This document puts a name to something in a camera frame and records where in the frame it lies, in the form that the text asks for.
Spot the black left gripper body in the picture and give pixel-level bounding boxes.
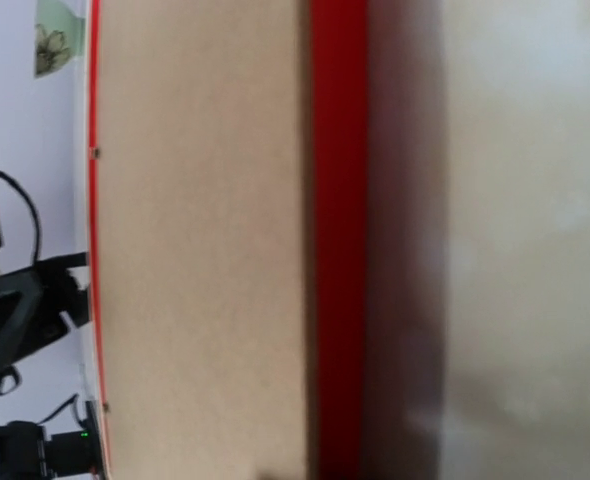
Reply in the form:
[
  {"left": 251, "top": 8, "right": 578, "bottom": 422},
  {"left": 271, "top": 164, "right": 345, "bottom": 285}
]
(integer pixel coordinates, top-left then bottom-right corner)
[{"left": 19, "top": 252, "right": 90, "bottom": 360}]

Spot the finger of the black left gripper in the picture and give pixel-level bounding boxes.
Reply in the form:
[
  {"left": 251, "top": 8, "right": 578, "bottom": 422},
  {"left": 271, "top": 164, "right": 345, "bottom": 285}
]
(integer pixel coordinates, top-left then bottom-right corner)
[{"left": 0, "top": 270, "right": 43, "bottom": 372}]

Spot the red wooden picture frame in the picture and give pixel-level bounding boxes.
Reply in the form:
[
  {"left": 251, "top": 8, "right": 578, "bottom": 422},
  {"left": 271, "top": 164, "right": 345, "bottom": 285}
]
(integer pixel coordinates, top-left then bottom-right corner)
[{"left": 89, "top": 1, "right": 367, "bottom": 479}]

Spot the brown frame backing board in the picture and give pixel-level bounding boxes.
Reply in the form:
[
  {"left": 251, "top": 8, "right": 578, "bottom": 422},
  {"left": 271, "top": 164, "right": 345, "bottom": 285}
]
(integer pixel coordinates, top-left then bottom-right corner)
[{"left": 97, "top": 1, "right": 307, "bottom": 479}]

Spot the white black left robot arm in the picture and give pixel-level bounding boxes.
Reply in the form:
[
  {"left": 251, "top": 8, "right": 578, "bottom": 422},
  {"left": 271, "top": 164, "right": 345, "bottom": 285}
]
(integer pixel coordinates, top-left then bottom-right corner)
[{"left": 0, "top": 252, "right": 105, "bottom": 479}]

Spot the green ceramic bowl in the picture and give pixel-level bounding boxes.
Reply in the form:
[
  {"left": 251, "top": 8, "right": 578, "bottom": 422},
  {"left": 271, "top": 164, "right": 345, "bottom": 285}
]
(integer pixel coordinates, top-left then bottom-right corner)
[{"left": 34, "top": 0, "right": 86, "bottom": 78}]

